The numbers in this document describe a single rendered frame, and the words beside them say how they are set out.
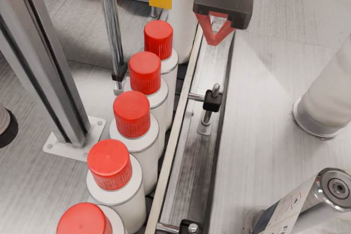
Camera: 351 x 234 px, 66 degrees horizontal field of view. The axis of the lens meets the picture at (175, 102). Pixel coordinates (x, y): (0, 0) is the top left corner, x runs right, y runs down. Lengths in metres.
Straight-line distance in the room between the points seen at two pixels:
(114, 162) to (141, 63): 0.11
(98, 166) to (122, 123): 0.05
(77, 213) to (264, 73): 0.46
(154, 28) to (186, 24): 0.18
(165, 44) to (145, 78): 0.06
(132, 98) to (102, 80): 0.35
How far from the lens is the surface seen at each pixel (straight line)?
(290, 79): 0.60
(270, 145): 0.49
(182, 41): 0.51
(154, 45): 0.31
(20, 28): 0.31
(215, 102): 0.46
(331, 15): 0.91
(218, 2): 0.32
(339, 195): 0.28
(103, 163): 0.22
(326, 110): 0.49
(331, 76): 0.46
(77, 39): 0.70
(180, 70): 0.55
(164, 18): 0.53
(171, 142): 0.42
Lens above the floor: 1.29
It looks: 55 degrees down
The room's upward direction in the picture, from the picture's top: 7 degrees clockwise
